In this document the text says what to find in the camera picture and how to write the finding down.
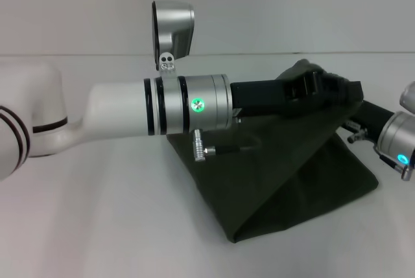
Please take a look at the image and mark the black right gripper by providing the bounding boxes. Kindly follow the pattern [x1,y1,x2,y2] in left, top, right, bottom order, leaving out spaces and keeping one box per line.
[351,98,396,137]

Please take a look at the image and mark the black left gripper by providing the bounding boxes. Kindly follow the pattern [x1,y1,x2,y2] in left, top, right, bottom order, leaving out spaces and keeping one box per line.
[229,70,362,119]

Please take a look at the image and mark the dark green t-shirt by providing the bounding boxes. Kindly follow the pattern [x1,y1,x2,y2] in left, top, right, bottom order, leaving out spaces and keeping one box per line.
[167,58,380,244]

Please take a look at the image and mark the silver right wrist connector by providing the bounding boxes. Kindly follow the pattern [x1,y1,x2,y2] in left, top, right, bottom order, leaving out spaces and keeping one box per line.
[346,130,370,145]

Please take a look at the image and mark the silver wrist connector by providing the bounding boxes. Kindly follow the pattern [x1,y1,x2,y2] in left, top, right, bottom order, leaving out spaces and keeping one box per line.
[346,130,370,145]
[193,128,217,163]

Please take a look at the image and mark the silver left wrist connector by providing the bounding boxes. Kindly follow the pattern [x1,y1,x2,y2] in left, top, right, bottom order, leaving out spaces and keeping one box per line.
[193,128,217,163]

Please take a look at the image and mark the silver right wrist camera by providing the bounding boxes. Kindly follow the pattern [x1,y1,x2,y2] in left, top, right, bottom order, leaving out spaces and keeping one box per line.
[398,80,415,113]

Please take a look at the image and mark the grey left gripper cable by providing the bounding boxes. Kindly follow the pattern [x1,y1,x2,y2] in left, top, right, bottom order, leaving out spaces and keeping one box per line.
[207,143,262,156]

